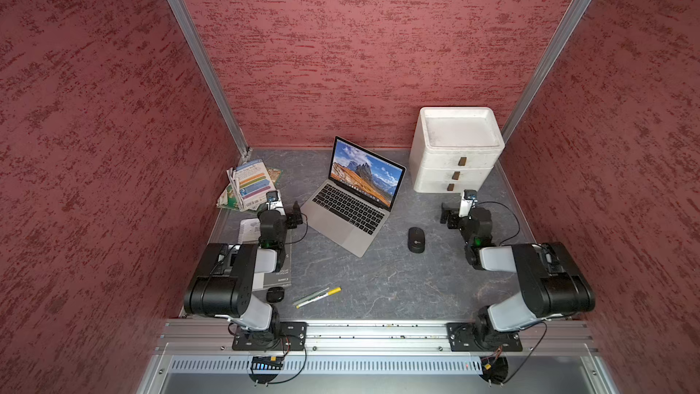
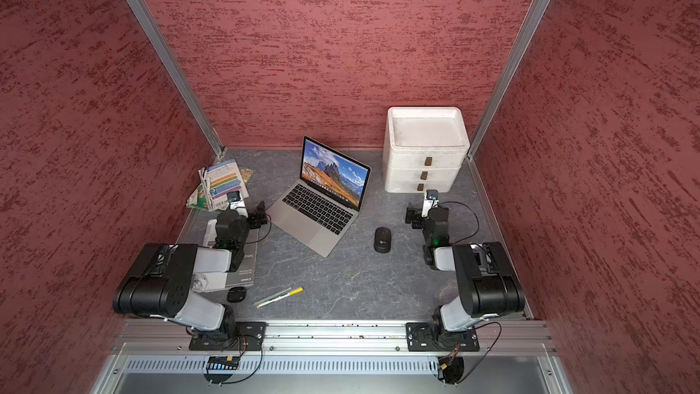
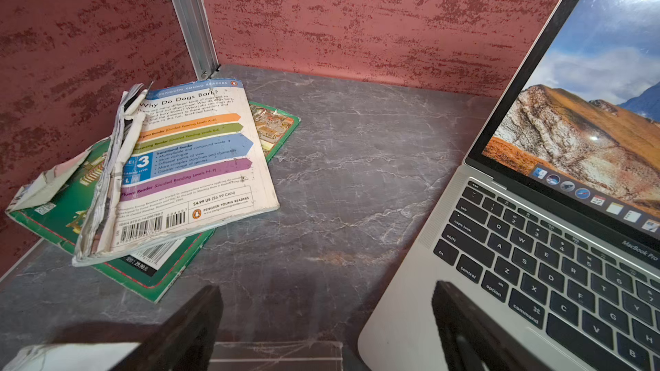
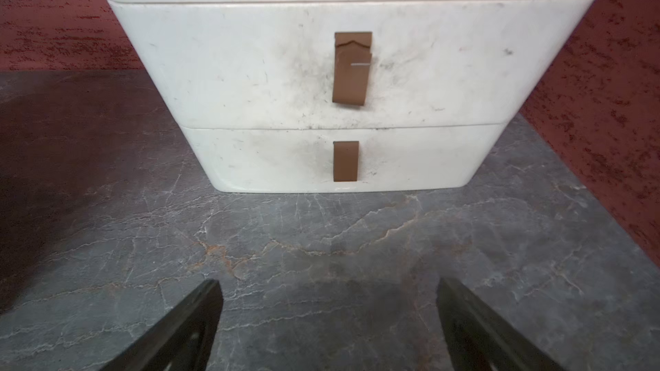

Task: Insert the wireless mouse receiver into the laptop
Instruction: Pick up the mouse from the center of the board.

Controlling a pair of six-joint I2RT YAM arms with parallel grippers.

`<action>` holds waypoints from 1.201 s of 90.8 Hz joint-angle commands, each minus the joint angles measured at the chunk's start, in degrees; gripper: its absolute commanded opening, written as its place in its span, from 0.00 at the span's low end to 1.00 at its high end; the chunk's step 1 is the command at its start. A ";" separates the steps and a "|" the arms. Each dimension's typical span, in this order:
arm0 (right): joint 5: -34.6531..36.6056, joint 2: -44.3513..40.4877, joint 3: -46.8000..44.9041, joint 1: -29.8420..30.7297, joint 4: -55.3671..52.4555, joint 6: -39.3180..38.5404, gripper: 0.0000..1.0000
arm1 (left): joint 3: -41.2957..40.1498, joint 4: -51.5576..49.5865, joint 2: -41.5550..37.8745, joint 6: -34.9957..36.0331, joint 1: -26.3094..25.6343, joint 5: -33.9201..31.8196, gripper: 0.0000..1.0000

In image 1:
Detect black wireless mouse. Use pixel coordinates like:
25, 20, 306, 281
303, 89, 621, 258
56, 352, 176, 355
408, 227, 426, 254

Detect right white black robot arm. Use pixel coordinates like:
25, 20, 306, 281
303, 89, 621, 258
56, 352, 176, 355
440, 199, 595, 350

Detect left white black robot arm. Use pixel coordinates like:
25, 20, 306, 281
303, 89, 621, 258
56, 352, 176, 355
183, 202, 303, 341

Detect silver laptop with black keys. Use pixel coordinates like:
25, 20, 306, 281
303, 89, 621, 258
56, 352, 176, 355
301, 137, 407, 258

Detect white printed paper sheet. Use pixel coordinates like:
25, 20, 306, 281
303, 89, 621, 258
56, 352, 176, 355
237, 218, 261, 244

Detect colourful folded leaflets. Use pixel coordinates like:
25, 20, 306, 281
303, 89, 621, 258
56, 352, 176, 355
216, 160, 283, 212

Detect grey setup guide booklet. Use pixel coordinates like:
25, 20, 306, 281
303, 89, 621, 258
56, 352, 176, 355
262, 231, 292, 289

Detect white three-drawer storage unit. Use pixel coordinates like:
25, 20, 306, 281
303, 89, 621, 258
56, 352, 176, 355
409, 107, 505, 193

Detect small black round object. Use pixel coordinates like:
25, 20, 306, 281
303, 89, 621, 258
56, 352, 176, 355
265, 286, 285, 304

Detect green white pen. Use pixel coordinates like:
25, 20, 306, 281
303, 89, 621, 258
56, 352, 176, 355
293, 287, 330, 306

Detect yellow capped marker pen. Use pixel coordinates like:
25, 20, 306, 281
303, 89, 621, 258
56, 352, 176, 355
295, 287, 342, 309

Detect perforated white vent strip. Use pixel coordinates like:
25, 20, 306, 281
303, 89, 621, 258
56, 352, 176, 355
169, 356, 483, 376

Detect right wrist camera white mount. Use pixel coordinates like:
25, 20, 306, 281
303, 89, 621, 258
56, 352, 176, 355
459, 190, 478, 218

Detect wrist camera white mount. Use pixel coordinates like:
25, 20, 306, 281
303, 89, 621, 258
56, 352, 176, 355
459, 190, 478, 218
265, 190, 285, 215

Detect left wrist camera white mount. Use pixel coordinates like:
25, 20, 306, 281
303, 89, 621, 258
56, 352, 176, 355
265, 190, 285, 215

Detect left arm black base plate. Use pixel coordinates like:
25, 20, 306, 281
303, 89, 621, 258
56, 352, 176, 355
232, 321, 308, 352

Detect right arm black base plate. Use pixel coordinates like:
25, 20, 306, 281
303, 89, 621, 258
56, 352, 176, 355
446, 323, 523, 352

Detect aluminium front rail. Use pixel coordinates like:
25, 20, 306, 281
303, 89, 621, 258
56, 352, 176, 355
155, 318, 599, 358

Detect left aluminium corner post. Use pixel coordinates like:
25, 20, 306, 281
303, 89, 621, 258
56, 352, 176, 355
167, 0, 251, 163

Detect aluminium corner post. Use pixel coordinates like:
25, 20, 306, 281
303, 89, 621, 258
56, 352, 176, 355
167, 0, 251, 163
501, 0, 592, 143

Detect right aluminium corner post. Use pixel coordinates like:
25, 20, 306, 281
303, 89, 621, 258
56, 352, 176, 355
501, 0, 592, 143

